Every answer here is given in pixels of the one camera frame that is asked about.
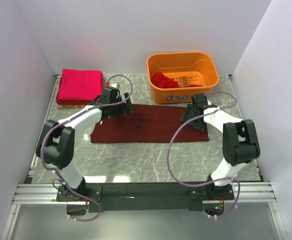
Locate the dark maroon t-shirt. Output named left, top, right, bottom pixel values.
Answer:
left=90, top=104, right=210, bottom=144

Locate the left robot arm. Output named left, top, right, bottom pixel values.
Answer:
left=36, top=85, right=134, bottom=201

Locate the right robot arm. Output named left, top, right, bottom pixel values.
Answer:
left=180, top=93, right=261, bottom=200

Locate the orange plastic basket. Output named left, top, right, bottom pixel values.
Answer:
left=147, top=52, right=219, bottom=104

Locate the folded pink t-shirt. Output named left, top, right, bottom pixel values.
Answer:
left=56, top=68, right=104, bottom=105

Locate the red t-shirt in basket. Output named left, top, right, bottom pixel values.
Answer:
left=150, top=72, right=203, bottom=89

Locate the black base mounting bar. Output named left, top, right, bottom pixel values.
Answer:
left=55, top=181, right=234, bottom=214

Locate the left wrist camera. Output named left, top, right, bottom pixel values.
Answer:
left=105, top=81, right=120, bottom=90

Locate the aluminium frame rail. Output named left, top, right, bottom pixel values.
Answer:
left=0, top=73, right=287, bottom=240

